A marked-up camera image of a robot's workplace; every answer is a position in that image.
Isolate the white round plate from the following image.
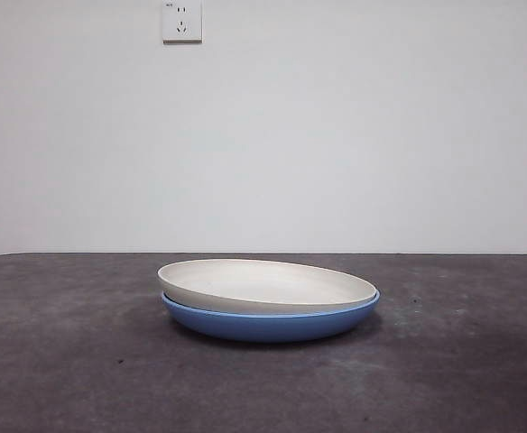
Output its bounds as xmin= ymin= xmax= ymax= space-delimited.
xmin=157 ymin=258 xmax=379 ymax=313

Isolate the blue round plate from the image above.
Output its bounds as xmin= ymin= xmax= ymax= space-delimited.
xmin=160 ymin=290 xmax=381 ymax=343

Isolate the white wall power socket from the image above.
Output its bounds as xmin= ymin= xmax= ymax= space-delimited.
xmin=162 ymin=0 xmax=203 ymax=45

